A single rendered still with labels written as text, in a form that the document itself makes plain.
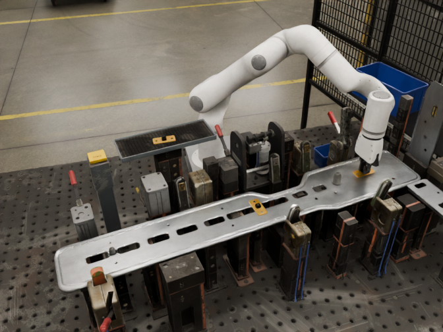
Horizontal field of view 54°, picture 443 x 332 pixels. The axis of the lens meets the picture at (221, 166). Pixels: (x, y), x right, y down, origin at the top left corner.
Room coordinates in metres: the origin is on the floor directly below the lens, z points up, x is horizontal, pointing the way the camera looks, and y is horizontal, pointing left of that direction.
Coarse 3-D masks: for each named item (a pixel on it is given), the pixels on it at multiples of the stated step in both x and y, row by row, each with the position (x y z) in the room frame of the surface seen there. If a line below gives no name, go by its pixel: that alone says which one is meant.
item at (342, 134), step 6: (342, 108) 1.51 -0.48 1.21; (348, 108) 1.51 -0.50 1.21; (342, 114) 1.50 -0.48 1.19; (348, 114) 1.47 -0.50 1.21; (354, 114) 1.48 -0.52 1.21; (342, 120) 1.49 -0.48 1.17; (348, 120) 1.50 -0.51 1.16; (342, 126) 1.49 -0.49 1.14; (348, 126) 1.50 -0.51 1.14; (342, 132) 1.48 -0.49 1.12; (348, 132) 1.49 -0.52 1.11; (342, 138) 1.48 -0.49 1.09; (348, 138) 1.48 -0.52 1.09; (348, 144) 1.48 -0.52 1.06
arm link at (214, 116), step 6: (228, 96) 1.78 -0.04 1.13; (222, 102) 1.77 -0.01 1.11; (228, 102) 1.78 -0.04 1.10; (216, 108) 1.77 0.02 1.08; (222, 108) 1.76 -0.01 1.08; (204, 114) 1.75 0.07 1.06; (210, 114) 1.74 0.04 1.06; (216, 114) 1.74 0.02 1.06; (222, 114) 1.74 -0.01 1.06; (210, 120) 1.72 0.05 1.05; (216, 120) 1.72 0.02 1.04; (222, 120) 1.74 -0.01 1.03; (210, 126) 1.70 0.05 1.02; (222, 126) 1.74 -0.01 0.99; (216, 132) 1.71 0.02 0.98
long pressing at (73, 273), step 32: (352, 160) 1.45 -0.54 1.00; (384, 160) 1.45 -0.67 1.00; (256, 192) 1.26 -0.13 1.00; (288, 192) 1.26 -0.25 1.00; (320, 192) 1.25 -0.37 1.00; (352, 192) 1.25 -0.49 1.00; (160, 224) 1.10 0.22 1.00; (192, 224) 1.10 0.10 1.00; (224, 224) 1.10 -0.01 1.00; (256, 224) 1.09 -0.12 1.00; (64, 256) 0.96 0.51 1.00; (128, 256) 0.96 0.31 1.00; (160, 256) 0.96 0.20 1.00; (64, 288) 0.84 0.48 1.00
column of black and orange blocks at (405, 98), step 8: (408, 96) 1.62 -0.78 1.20; (400, 104) 1.62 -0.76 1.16; (408, 104) 1.60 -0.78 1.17; (400, 112) 1.62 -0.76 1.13; (408, 112) 1.61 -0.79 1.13; (400, 120) 1.61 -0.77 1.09; (400, 128) 1.60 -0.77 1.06; (392, 136) 1.62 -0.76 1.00; (400, 136) 1.61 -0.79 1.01; (392, 144) 1.62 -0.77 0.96; (400, 144) 1.61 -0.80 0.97; (392, 152) 1.60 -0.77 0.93
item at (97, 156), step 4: (92, 152) 1.32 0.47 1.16; (96, 152) 1.32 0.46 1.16; (100, 152) 1.32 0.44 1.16; (104, 152) 1.32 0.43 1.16; (88, 156) 1.29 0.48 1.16; (92, 156) 1.29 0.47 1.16; (96, 156) 1.29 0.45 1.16; (100, 156) 1.29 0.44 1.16; (104, 156) 1.29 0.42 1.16; (92, 160) 1.27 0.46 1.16; (96, 160) 1.27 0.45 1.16; (100, 160) 1.28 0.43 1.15; (104, 160) 1.28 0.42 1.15
